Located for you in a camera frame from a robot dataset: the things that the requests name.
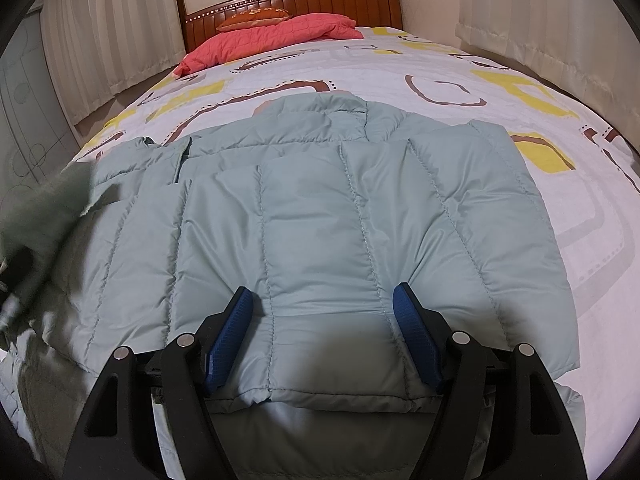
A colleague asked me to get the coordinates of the light green puffer jacket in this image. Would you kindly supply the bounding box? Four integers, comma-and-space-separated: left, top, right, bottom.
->
0, 94, 587, 480

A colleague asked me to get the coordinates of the patterned white bed sheet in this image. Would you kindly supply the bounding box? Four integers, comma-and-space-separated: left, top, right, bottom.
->
72, 25, 640, 480

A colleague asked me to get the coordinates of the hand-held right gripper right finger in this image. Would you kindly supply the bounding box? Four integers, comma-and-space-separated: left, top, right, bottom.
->
392, 282, 588, 480

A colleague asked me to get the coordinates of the orange cushion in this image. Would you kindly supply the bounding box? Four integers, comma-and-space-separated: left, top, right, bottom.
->
216, 7, 291, 32

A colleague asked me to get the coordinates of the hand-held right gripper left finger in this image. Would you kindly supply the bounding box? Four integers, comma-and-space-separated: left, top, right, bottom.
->
62, 286, 263, 480

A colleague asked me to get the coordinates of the wooden headboard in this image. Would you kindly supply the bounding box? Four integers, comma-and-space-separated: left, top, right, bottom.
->
180, 0, 405, 56

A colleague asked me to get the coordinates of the white pleated curtain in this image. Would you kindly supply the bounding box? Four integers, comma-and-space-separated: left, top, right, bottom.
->
452, 0, 640, 111
40, 0, 186, 128

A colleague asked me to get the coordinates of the red pillow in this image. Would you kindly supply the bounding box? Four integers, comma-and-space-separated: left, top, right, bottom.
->
172, 12, 365, 78

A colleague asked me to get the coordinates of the patterned glass wardrobe door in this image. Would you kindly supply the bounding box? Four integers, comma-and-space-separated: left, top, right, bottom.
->
0, 10, 81, 196

